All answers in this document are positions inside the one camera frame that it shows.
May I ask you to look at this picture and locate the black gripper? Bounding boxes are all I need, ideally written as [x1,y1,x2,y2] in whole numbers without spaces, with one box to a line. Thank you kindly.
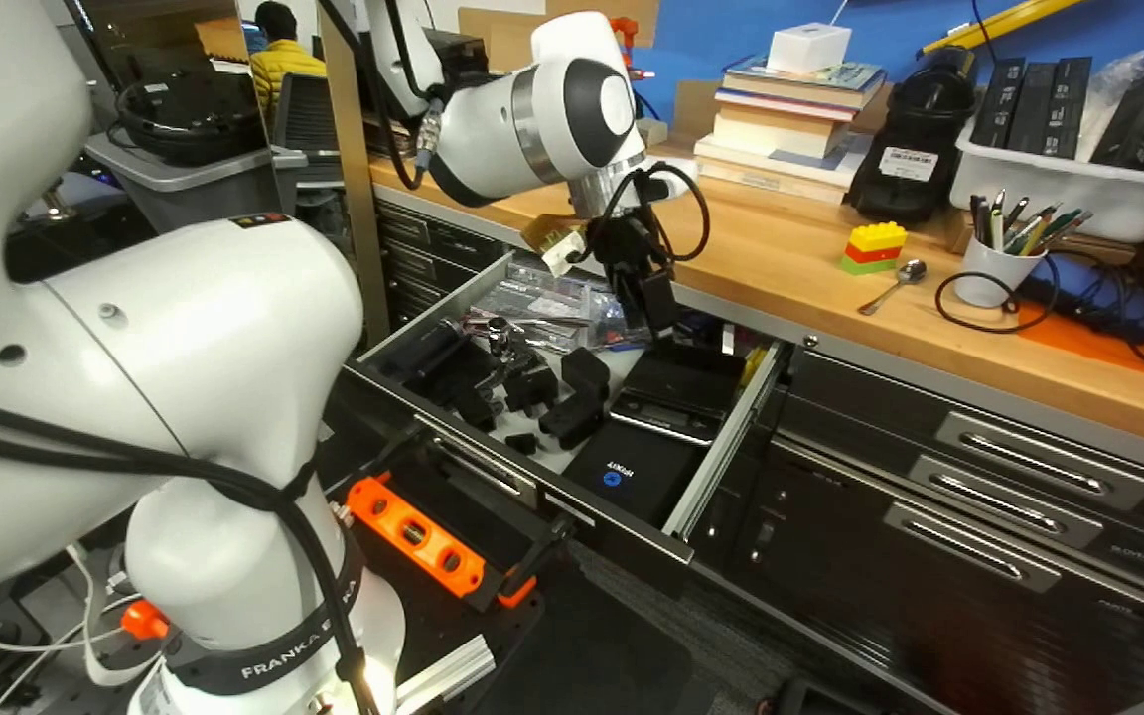
[585,212,687,333]

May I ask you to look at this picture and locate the black wide cabinet drawer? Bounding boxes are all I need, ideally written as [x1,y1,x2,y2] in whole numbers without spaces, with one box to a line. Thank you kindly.
[329,245,803,570]

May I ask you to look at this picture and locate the black narrow cabinet drawer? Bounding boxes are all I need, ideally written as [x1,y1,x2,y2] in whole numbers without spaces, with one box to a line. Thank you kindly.
[784,421,1144,593]
[795,345,1144,532]

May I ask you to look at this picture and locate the black tall cabinet drawer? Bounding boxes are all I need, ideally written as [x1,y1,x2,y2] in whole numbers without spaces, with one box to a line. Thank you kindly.
[742,462,1144,715]

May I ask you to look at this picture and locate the black flat case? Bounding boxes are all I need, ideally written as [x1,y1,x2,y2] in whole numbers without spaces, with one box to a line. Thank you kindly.
[603,337,751,450]

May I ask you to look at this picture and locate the clear plastic parts bag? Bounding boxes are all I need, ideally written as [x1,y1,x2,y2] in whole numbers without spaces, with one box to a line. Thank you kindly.
[462,262,648,359]

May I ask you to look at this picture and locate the large white book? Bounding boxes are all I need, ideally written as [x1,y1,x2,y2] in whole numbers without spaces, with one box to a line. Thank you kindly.
[687,131,870,208]

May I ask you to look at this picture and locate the black box blue logo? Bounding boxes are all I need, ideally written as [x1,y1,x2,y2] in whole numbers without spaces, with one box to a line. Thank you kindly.
[555,412,716,532]

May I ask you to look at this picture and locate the thick white book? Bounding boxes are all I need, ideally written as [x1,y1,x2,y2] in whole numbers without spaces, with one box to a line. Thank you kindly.
[706,100,883,168]

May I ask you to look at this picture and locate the pile of black parts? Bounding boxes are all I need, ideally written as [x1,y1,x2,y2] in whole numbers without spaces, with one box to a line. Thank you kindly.
[391,315,513,437]

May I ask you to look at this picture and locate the yellow red green brick toy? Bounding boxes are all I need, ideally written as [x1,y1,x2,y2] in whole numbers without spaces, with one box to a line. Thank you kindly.
[834,220,914,276]

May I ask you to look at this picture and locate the metal spoon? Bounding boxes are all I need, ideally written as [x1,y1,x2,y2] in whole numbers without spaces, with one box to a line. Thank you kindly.
[854,255,935,316]

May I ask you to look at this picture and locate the dark cover book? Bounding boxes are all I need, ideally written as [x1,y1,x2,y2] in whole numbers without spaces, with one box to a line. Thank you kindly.
[716,54,893,116]

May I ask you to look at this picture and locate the small white box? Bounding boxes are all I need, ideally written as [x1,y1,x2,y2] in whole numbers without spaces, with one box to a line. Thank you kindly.
[763,20,859,80]

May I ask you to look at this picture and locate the black bag white label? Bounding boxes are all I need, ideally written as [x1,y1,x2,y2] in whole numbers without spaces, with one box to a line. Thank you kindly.
[844,59,981,227]

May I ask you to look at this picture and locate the brown cardboard panel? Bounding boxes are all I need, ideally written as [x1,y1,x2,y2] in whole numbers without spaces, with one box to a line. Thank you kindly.
[453,0,662,80]

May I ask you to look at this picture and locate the black hard case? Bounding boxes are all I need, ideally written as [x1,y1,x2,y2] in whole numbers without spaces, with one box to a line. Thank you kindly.
[426,29,494,94]

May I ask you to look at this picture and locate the orange spirit level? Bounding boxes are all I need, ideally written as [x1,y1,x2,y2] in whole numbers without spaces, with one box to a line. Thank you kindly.
[343,474,546,614]

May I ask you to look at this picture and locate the white pen cup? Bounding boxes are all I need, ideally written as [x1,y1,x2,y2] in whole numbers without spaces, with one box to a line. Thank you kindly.
[963,233,1050,315]

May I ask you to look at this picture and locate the black tool cabinet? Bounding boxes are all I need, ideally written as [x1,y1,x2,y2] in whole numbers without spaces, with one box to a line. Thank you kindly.
[370,181,1144,715]

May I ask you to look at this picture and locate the bundle of pens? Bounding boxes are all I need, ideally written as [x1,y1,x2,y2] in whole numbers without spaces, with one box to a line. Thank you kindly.
[964,189,1096,258]

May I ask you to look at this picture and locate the black office chair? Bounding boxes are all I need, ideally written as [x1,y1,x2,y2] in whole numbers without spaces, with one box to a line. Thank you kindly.
[266,73,350,201]

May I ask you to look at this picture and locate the orange mat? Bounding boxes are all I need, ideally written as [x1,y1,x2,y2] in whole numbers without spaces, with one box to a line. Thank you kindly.
[1017,310,1144,380]

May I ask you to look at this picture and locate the clear acrylic bar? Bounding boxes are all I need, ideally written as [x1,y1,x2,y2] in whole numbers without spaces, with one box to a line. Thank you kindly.
[391,631,501,715]

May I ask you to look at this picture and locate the white plastic bin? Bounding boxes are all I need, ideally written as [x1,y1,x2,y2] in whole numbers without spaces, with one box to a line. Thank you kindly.
[951,112,1144,245]

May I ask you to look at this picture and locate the yellow spirit level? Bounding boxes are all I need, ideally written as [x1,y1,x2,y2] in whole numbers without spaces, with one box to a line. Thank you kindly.
[923,0,1087,59]

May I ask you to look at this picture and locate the person in yellow shirt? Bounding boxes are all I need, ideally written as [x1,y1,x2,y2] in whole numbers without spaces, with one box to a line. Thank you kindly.
[246,0,335,131]

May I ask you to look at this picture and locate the dark blue tool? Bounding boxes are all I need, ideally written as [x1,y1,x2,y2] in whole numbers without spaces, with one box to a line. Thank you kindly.
[1041,251,1144,345]

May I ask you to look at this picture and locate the grey plastic bin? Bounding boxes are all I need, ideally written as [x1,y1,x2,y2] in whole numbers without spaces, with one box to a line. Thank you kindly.
[74,123,326,238]

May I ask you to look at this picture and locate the blue foam board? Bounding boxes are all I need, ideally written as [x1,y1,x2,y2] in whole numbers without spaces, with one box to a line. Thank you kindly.
[626,0,1144,136]

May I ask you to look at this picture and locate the orange knob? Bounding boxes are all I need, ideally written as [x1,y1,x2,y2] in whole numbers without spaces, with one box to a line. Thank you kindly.
[117,594,175,647]

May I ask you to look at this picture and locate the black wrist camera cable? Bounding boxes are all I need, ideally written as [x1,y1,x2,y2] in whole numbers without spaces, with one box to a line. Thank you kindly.
[592,156,716,266]

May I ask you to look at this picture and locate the black looped table cable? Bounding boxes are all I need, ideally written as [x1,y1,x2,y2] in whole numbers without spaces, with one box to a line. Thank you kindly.
[928,255,1144,373]

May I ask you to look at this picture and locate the wooden post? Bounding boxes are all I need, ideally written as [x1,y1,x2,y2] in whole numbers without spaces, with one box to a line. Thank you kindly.
[315,0,393,349]

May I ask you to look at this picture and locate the black cable coil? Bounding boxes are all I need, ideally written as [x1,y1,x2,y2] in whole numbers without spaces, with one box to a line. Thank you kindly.
[113,54,276,169]

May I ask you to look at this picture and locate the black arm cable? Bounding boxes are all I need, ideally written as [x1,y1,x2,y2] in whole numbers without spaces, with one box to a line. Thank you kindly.
[0,380,385,715]

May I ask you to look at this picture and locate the white floor cables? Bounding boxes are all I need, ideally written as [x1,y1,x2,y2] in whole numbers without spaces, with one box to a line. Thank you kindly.
[0,528,160,715]

